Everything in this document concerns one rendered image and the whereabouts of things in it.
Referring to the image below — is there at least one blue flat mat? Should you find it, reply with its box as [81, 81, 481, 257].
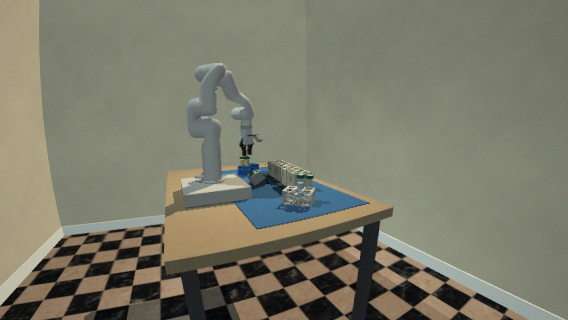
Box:
[234, 179, 369, 229]

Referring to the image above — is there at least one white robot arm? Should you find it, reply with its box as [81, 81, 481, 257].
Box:
[187, 63, 254, 184]

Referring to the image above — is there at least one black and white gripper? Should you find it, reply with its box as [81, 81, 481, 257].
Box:
[239, 129, 254, 156]

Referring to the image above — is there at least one beige box with green button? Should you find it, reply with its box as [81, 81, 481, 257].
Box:
[247, 169, 270, 187]

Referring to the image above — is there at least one blue tube rack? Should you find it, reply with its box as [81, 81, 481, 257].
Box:
[238, 163, 259, 176]

